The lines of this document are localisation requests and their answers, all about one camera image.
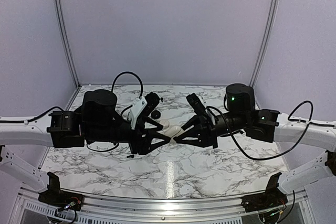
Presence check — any corner frame post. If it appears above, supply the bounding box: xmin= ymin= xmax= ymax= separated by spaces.
xmin=249 ymin=0 xmax=283 ymax=88
xmin=54 ymin=0 xmax=81 ymax=89

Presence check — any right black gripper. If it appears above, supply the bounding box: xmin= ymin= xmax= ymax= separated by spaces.
xmin=174 ymin=112 xmax=248 ymax=150

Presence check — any aluminium front rail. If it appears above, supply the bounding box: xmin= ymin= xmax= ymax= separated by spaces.
xmin=15 ymin=192 xmax=310 ymax=224

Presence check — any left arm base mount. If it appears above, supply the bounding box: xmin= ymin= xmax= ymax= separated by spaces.
xmin=38 ymin=172 xmax=84 ymax=211

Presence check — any black round earbud case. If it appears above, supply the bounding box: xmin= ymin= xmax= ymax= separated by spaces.
xmin=151 ymin=110 xmax=161 ymax=120

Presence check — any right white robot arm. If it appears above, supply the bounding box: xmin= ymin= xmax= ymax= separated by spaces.
xmin=174 ymin=83 xmax=335 ymax=207

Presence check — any cream oval earbud case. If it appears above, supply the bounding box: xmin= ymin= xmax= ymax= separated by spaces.
xmin=163 ymin=126 xmax=184 ymax=138

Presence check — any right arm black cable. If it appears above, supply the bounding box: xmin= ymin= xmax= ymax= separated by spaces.
xmin=206 ymin=100 xmax=314 ymax=161

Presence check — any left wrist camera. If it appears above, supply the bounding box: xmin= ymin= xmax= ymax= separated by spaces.
xmin=128 ymin=92 xmax=160 ymax=130

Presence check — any pink round earbud case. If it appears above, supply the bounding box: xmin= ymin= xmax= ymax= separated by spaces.
xmin=159 ymin=120 xmax=170 ymax=129

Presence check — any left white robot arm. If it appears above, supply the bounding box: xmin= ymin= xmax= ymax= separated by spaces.
xmin=1 ymin=89 xmax=170 ymax=206

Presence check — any left corner frame post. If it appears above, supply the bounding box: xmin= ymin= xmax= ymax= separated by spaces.
xmin=54 ymin=0 xmax=81 ymax=89

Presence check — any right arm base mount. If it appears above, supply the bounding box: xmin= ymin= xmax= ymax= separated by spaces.
xmin=241 ymin=172 xmax=288 ymax=212

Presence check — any right corner frame post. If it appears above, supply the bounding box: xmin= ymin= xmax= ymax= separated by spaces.
xmin=249 ymin=0 xmax=283 ymax=88

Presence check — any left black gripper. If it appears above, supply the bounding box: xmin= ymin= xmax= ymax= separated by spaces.
xmin=87 ymin=117 xmax=171 ymax=154

